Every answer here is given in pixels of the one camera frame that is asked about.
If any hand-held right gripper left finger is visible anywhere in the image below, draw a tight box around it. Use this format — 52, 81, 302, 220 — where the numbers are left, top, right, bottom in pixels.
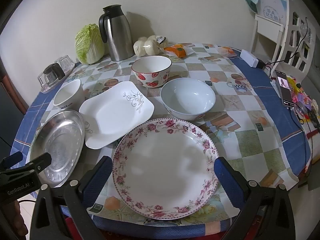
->
29, 156, 113, 240

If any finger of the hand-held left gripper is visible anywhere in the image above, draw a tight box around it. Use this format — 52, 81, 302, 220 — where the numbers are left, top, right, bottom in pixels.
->
10, 152, 52, 178
0, 151, 24, 170

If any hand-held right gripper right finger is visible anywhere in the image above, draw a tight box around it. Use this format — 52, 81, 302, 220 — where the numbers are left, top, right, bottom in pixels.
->
213, 156, 302, 240

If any stainless steel round plate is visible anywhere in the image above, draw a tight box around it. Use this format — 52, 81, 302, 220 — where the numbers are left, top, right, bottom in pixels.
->
29, 109, 85, 188

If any pink floral round plate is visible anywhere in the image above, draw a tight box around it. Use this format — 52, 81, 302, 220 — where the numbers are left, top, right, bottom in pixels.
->
112, 118, 220, 220

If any pale blue bowl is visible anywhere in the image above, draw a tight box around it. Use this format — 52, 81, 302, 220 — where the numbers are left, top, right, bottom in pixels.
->
160, 78, 216, 121

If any strawberry print bowl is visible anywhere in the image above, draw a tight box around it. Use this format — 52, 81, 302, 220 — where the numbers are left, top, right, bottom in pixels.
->
131, 56, 172, 88

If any person's left hand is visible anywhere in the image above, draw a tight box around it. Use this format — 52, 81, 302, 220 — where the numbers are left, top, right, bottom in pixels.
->
11, 199, 29, 240

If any white square plate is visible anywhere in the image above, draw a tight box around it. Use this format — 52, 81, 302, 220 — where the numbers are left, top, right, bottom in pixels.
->
79, 81, 155, 150

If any round serving tray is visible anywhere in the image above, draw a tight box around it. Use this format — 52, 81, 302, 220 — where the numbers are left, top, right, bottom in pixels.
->
37, 55, 75, 94

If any white square cup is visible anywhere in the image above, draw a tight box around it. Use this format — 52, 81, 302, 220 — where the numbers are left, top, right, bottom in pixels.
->
53, 79, 85, 112

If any clear drinking glass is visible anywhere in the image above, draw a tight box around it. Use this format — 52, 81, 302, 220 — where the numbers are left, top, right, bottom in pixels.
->
55, 55, 75, 72
37, 72, 54, 88

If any checkered blue-edged tablecloth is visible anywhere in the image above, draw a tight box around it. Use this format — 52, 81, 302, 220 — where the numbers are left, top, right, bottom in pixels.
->
14, 42, 313, 240

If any smartphone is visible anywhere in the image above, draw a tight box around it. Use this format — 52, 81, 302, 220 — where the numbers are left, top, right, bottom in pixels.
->
275, 70, 294, 108

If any pile of colourful trinkets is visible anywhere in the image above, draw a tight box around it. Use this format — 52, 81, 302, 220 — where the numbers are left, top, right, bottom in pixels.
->
287, 76, 320, 130

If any white power bank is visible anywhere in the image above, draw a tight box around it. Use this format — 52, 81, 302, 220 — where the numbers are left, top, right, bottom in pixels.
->
239, 49, 260, 68

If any napa cabbage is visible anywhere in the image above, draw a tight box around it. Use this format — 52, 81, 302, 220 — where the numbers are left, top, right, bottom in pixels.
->
75, 24, 105, 65

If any orange snack packet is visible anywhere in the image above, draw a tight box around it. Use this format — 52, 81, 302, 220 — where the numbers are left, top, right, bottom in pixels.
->
164, 44, 194, 58

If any bag of steamed buns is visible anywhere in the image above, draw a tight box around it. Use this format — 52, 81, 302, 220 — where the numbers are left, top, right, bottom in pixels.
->
133, 35, 168, 57

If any stainless steel thermos jug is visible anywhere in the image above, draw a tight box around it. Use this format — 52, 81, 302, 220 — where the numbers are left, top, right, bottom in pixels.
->
99, 5, 135, 62

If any white plastic chair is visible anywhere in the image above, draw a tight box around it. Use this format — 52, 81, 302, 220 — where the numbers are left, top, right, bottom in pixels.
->
250, 0, 317, 80

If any white printed bag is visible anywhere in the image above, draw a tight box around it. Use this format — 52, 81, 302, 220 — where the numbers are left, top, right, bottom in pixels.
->
259, 0, 287, 24

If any teal cloth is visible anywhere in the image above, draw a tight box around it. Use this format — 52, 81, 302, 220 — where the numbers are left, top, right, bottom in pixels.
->
244, 0, 260, 13

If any brown wooden door frame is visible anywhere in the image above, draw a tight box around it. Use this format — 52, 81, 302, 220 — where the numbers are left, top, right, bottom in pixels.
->
0, 62, 30, 120

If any black charger cable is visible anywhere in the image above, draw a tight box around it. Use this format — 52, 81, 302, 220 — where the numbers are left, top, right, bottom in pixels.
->
257, 17, 309, 69

